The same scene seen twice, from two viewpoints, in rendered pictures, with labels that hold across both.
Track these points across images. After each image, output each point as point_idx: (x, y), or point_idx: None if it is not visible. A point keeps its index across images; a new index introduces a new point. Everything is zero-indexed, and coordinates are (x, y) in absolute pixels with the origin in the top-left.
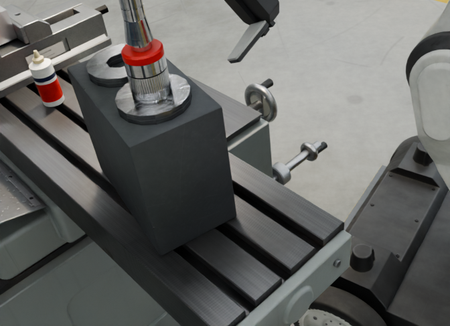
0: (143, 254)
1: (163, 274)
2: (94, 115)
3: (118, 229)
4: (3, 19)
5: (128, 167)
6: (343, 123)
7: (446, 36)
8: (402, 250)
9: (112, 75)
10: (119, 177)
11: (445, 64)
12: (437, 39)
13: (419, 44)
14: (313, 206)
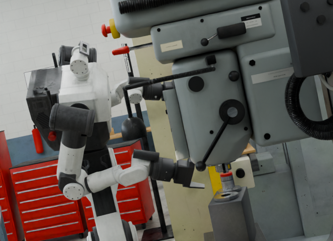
0: (260, 233)
1: (259, 230)
2: (245, 201)
3: (262, 238)
4: None
5: (249, 200)
6: None
7: (124, 221)
8: None
9: (233, 192)
10: (250, 222)
11: (133, 224)
12: (125, 223)
13: (126, 228)
14: (204, 236)
